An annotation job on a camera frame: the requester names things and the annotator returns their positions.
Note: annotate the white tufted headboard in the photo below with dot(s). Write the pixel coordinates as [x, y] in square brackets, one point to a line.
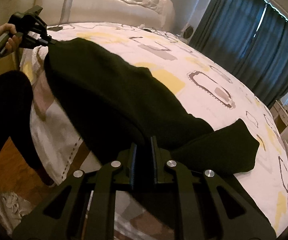
[158, 14]

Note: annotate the dark blue curtain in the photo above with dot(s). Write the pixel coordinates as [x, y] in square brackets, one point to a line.
[249, 39]

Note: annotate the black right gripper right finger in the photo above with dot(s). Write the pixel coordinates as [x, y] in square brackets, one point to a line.
[203, 205]

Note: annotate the black pants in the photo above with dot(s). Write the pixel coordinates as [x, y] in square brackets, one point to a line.
[113, 104]

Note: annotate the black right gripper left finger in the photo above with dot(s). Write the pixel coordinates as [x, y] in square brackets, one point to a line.
[81, 207]

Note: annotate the round black speaker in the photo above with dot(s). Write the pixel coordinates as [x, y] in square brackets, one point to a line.
[188, 32]

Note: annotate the person's black-trousered leg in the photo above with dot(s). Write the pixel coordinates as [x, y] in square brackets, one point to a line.
[16, 97]

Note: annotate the white patterned bed cover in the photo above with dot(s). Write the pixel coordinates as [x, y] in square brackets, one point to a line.
[205, 90]

